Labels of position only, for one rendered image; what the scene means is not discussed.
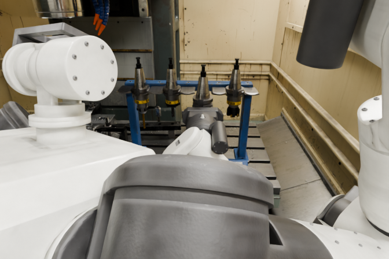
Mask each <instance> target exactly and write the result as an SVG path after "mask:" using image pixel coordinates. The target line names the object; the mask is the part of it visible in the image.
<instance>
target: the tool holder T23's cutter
mask: <svg viewBox="0 0 389 259"><path fill-rule="evenodd" d="M226 115H227V116H230V117H235V116H237V117H238V116H239V115H240V109H239V107H237V108H231V107H229V106H228V107H227V112H226Z"/></svg>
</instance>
